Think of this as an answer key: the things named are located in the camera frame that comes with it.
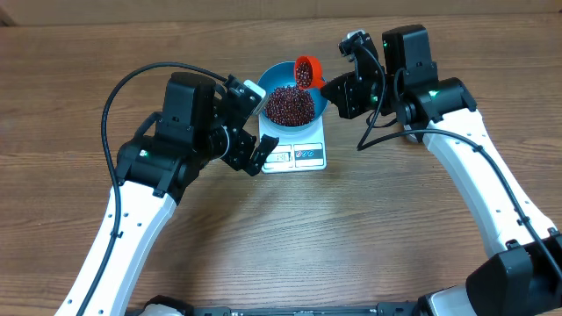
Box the red measuring scoop blue handle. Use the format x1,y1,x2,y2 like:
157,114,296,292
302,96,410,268
293,55,326,90

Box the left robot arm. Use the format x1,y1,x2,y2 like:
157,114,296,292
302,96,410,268
57,72,278,315

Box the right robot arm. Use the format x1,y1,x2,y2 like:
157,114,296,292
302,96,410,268
321,25,561,315

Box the white digital kitchen scale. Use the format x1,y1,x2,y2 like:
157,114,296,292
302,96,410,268
259,114,328,174

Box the red beans in bowl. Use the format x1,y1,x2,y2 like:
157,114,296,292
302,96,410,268
265,86,315,127

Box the blue bowl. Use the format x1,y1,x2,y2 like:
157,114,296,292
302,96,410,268
258,61,328,122

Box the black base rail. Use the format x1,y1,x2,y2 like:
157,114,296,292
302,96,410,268
126,296,500,316

